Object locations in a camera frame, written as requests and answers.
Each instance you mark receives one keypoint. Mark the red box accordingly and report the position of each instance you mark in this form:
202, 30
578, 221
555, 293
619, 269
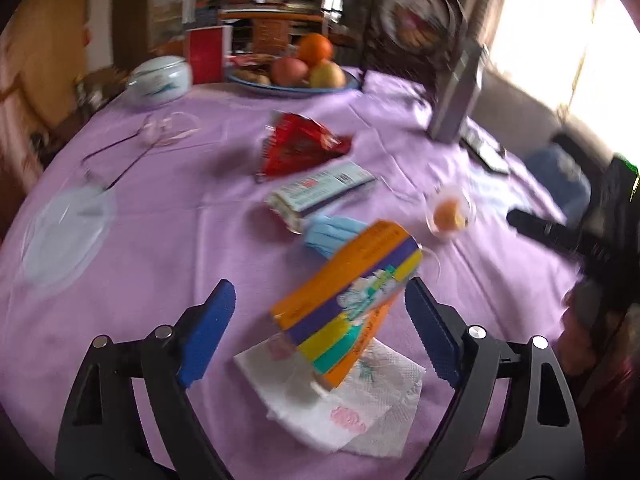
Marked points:
206, 55

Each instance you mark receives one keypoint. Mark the blue face mask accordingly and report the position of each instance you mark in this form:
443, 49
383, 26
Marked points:
330, 232

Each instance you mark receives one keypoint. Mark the clear round plastic lid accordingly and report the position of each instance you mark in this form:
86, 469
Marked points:
65, 240

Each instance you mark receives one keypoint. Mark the wooden desk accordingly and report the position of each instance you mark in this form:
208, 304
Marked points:
270, 30

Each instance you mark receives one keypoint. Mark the yellow pear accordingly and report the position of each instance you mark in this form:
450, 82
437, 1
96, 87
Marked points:
327, 75

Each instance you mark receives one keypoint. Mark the white lidded ceramic jar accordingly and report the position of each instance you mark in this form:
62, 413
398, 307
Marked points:
157, 82

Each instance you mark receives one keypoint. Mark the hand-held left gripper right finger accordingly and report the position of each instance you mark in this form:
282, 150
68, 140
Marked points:
432, 332

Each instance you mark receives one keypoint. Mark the steel bottle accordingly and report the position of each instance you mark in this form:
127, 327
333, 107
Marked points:
457, 95

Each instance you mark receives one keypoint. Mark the red apple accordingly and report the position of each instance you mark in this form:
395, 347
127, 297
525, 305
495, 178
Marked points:
289, 71

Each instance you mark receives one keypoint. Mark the window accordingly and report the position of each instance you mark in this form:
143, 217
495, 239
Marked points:
550, 35

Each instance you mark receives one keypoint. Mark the round decorative plate on stand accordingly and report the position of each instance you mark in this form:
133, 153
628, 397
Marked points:
410, 15

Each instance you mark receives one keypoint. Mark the brown pastry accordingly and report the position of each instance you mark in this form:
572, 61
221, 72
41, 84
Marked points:
252, 76

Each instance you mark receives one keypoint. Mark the red snack wrapper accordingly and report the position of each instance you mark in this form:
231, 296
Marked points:
295, 147

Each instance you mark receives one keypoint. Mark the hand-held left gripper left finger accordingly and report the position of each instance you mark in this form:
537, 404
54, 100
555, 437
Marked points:
207, 332

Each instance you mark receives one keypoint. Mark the orange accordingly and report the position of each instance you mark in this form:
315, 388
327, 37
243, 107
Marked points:
315, 49

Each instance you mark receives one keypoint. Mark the orange striped carton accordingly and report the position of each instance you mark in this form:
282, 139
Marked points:
345, 300

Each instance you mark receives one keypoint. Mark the clear jelly cup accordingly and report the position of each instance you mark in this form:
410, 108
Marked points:
447, 215

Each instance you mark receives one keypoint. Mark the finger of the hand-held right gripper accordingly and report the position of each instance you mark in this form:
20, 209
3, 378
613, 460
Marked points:
545, 232

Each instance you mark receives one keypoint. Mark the white paper napkin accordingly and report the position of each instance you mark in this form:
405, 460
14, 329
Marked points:
300, 400

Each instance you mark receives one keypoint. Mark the blue seat cushion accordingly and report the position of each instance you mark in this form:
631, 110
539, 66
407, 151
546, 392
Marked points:
557, 180

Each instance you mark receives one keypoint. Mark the blue fruit plate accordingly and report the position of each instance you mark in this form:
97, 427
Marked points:
300, 91

